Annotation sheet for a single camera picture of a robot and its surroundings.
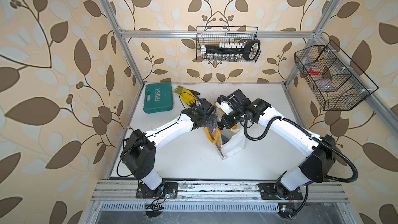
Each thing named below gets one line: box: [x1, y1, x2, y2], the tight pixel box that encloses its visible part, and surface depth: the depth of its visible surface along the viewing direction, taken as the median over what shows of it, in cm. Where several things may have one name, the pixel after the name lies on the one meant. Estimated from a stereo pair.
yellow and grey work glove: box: [173, 85, 201, 106], surface depth 117 cm
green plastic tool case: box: [143, 82, 174, 115], surface depth 109 cm
